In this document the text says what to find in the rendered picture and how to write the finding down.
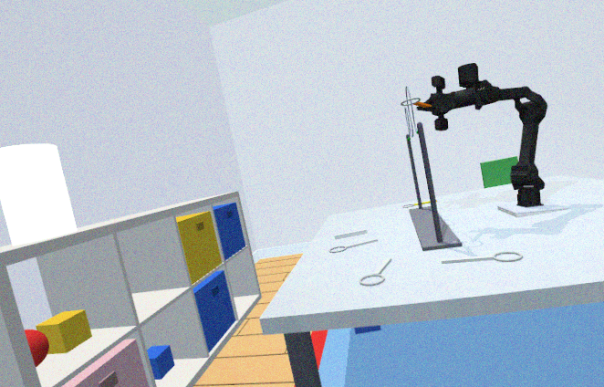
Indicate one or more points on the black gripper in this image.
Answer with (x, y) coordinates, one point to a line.
(438, 82)

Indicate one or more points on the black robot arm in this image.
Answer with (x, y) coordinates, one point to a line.
(524, 176)

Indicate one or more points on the orange handle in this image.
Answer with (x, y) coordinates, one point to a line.
(417, 103)

